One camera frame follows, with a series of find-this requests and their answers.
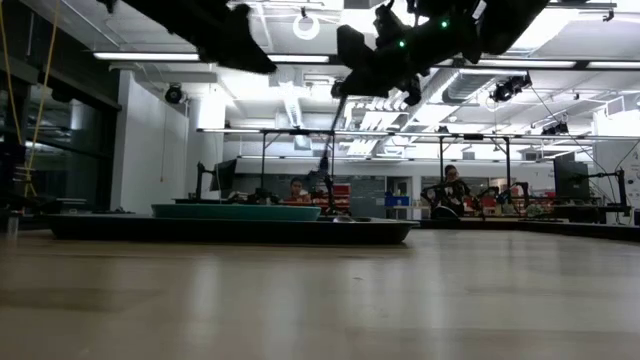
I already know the black computer monitor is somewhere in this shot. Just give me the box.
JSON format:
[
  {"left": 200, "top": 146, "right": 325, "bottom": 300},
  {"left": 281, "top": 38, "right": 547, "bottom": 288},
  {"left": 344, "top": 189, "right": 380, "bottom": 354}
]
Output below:
[
  {"left": 553, "top": 158, "right": 591, "bottom": 201},
  {"left": 209, "top": 158, "right": 239, "bottom": 194}
]

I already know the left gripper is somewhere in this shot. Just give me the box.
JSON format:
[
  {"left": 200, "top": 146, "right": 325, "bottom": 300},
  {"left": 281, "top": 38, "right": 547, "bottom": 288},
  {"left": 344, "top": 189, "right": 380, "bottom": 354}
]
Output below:
[{"left": 119, "top": 0, "right": 279, "bottom": 75}]

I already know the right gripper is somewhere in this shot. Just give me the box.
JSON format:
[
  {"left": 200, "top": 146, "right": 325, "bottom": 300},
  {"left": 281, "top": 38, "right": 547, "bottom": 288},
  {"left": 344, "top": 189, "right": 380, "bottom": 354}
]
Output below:
[{"left": 332, "top": 0, "right": 484, "bottom": 107}]

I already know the overhead light bar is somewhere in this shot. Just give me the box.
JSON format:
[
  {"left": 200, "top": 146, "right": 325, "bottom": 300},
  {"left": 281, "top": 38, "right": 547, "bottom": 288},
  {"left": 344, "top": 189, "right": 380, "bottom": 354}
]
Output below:
[{"left": 92, "top": 49, "right": 640, "bottom": 71}]

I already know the black background rig frame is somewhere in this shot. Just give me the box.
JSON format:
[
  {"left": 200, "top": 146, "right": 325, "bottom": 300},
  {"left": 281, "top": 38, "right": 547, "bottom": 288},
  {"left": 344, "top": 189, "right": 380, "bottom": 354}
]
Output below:
[
  {"left": 438, "top": 132, "right": 512, "bottom": 201},
  {"left": 259, "top": 128, "right": 336, "bottom": 204}
]

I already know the black plastic tray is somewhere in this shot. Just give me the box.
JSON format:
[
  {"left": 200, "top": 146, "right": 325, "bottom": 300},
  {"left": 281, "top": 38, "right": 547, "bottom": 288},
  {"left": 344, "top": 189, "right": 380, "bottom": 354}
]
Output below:
[{"left": 47, "top": 213, "right": 420, "bottom": 246}]

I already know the person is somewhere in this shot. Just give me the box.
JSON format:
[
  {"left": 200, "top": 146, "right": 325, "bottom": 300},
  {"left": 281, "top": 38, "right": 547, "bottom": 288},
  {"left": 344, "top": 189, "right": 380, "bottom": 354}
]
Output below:
[
  {"left": 283, "top": 177, "right": 314, "bottom": 205},
  {"left": 422, "top": 164, "right": 481, "bottom": 219}
]

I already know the red storage box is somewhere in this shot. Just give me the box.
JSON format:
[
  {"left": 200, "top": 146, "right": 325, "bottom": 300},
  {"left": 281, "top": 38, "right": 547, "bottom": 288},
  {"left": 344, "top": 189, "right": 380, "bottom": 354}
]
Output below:
[{"left": 332, "top": 183, "right": 352, "bottom": 211}]

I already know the black monitor stand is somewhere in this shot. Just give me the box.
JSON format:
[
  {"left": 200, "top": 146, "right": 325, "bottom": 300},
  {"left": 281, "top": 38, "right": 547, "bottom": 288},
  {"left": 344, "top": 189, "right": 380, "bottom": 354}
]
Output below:
[{"left": 194, "top": 161, "right": 207, "bottom": 201}]

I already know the yellow orange cable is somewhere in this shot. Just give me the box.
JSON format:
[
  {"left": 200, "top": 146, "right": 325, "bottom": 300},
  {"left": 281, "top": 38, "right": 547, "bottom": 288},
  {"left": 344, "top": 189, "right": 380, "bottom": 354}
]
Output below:
[{"left": 0, "top": 0, "right": 60, "bottom": 199}]

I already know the teal round plate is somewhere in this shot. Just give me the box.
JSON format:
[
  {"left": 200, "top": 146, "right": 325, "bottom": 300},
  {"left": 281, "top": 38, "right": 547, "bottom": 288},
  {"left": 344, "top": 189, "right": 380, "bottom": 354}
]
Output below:
[{"left": 151, "top": 203, "right": 322, "bottom": 222}]

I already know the black aluminium table frame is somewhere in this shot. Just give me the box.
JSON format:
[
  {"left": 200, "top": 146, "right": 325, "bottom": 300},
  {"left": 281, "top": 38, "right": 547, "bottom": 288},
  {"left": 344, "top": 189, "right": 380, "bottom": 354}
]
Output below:
[{"left": 414, "top": 218, "right": 640, "bottom": 244}]

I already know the white ring lamp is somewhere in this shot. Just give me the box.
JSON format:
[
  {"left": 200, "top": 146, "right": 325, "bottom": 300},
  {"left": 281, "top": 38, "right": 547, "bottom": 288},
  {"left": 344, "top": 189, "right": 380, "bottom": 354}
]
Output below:
[{"left": 292, "top": 14, "right": 321, "bottom": 41}]

